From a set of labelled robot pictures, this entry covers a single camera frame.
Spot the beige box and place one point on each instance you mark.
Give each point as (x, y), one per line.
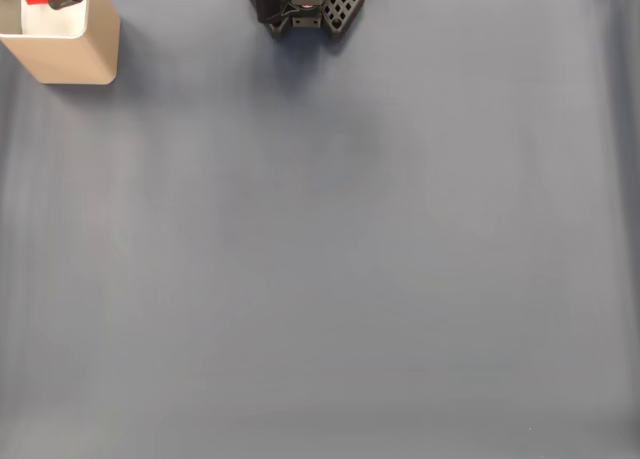
(65, 59)

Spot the white padding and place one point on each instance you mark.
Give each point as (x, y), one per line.
(55, 21)

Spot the dark blue-grey mat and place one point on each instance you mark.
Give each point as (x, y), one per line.
(350, 229)

